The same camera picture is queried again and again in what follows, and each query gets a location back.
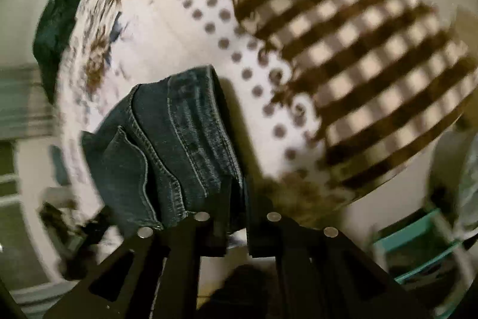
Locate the green plastic basket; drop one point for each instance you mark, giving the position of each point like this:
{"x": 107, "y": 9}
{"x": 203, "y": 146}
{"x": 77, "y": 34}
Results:
{"x": 417, "y": 243}

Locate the dark denim jeans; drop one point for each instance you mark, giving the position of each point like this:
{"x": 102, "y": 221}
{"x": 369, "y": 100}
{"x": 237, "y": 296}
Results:
{"x": 164, "y": 150}

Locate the floral bed blanket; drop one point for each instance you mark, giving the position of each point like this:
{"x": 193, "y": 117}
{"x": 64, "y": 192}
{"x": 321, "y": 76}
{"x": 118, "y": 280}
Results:
{"x": 328, "y": 99}

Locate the dark green quilt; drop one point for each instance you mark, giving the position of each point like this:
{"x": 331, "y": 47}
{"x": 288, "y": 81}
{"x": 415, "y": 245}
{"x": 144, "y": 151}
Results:
{"x": 51, "y": 39}

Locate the grey plaid curtain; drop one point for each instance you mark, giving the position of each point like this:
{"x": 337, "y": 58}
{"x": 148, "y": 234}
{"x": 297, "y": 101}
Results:
{"x": 25, "y": 109}

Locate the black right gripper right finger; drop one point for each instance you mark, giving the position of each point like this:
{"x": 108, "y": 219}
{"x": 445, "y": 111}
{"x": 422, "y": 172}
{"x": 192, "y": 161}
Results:
{"x": 320, "y": 272}

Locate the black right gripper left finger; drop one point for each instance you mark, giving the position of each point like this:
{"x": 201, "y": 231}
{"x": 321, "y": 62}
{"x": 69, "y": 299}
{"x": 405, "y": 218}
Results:
{"x": 153, "y": 274}

